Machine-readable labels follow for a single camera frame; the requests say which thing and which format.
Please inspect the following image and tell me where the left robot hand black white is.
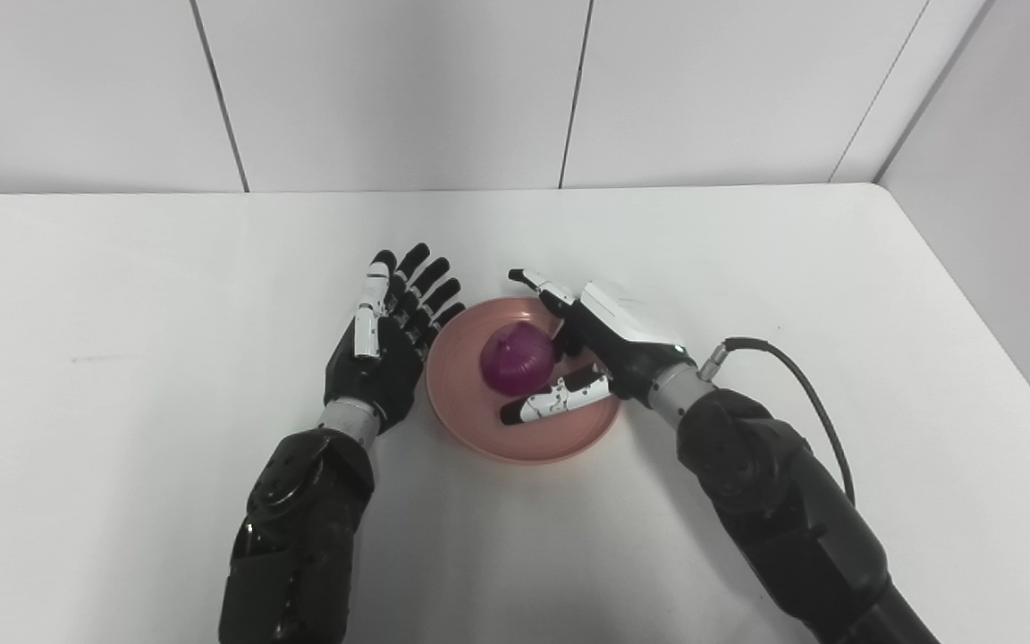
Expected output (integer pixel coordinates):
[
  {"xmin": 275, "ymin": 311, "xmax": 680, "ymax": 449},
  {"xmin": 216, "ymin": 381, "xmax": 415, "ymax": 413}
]
[{"xmin": 324, "ymin": 242, "xmax": 467, "ymax": 436}]

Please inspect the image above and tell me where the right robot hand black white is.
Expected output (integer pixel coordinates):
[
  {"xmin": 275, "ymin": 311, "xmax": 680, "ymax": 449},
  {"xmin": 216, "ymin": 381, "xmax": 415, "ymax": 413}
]
[{"xmin": 500, "ymin": 267, "xmax": 697, "ymax": 427}]

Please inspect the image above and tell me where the purple red onion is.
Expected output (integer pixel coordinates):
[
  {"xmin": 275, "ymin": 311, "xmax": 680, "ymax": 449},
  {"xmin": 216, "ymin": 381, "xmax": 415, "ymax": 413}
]
[{"xmin": 479, "ymin": 322, "xmax": 557, "ymax": 397}]

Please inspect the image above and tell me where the pink round plate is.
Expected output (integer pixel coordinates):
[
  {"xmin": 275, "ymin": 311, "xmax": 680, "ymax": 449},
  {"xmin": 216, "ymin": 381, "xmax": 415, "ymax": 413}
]
[{"xmin": 426, "ymin": 298, "xmax": 622, "ymax": 466}]

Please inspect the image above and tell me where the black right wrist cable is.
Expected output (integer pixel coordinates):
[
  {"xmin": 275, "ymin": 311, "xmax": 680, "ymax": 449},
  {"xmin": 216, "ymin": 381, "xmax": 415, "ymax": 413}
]
[{"xmin": 699, "ymin": 337, "xmax": 857, "ymax": 508}]

